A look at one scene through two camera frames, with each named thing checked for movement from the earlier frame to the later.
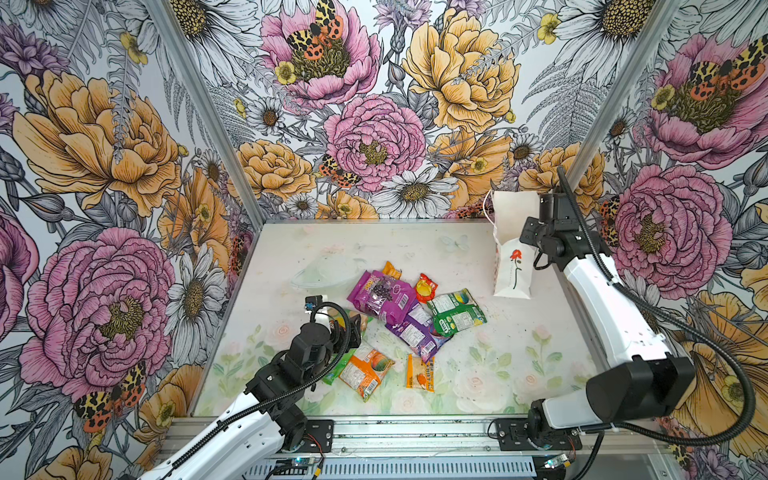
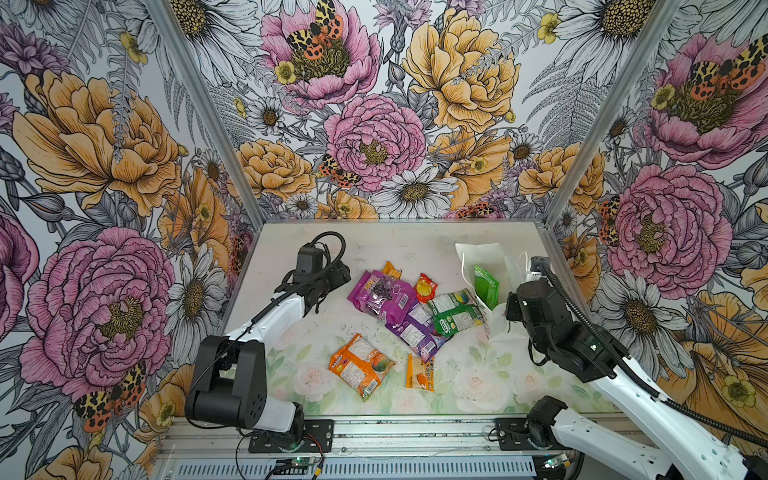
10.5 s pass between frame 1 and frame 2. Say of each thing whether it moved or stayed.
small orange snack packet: stayed
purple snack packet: stayed
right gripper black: moved
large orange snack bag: stayed
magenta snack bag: stayed
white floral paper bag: moved
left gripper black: moved
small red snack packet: stayed
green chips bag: moved
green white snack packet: stayed
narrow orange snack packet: stayed
